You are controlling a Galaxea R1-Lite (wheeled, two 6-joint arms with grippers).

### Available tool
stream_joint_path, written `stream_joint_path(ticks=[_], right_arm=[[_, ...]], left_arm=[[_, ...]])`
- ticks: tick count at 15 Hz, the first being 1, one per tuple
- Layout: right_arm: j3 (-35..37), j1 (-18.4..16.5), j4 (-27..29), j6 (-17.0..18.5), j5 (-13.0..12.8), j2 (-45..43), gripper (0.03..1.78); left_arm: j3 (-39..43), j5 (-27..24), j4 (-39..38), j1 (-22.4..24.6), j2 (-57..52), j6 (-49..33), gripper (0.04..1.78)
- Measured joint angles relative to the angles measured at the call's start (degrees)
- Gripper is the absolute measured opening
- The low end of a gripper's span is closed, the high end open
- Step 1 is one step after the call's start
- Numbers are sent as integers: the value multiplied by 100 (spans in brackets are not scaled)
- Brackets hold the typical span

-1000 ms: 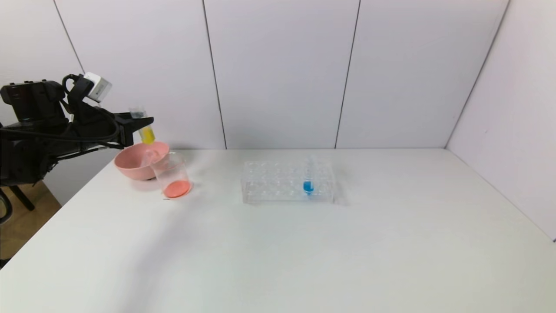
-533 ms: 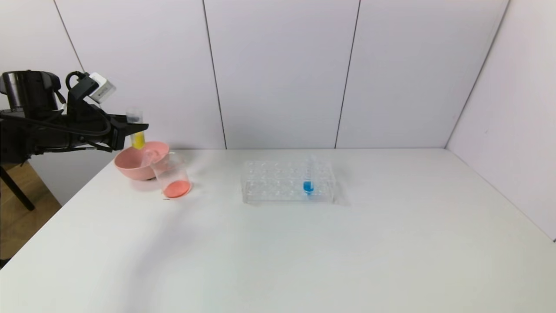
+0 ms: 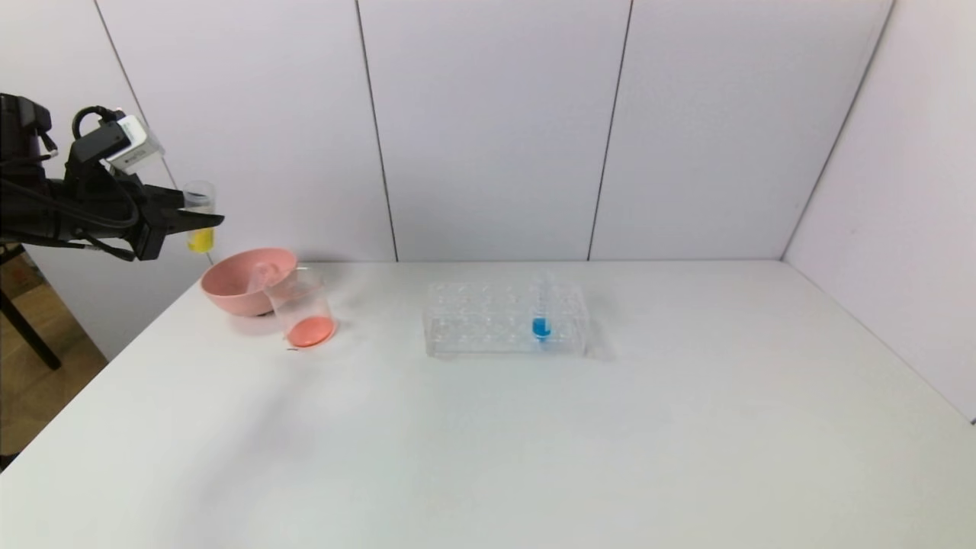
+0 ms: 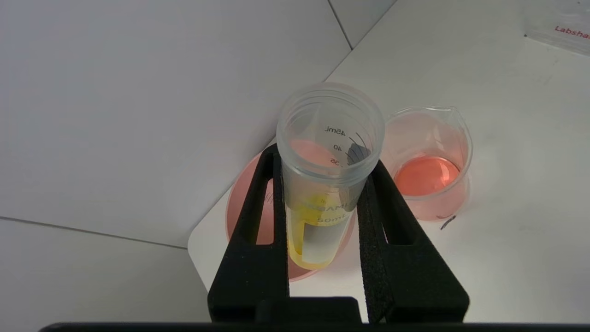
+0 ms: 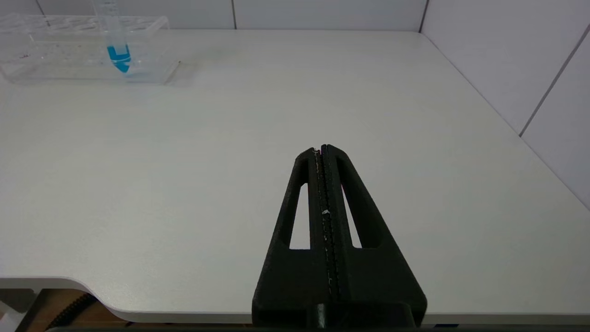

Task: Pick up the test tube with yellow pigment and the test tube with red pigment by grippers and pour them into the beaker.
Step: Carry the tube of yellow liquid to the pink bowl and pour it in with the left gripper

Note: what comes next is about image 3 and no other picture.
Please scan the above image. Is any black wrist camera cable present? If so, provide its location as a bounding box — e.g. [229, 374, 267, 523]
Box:
[72, 105, 127, 146]

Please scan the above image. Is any test tube with yellow pigment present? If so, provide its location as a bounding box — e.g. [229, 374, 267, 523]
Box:
[183, 181, 217, 254]

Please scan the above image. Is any test tube with blue pigment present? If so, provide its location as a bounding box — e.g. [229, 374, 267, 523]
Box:
[531, 273, 553, 342]

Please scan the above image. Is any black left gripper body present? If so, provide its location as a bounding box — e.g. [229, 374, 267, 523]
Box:
[53, 173, 176, 262]

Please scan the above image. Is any clear acrylic test tube rack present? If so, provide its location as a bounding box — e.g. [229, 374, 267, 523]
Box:
[424, 281, 589, 359]

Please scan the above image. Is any clear glass beaker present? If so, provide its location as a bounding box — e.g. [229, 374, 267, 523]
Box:
[265, 268, 337, 350]

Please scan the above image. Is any pink bowl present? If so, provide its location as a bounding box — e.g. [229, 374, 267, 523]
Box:
[201, 248, 298, 318]

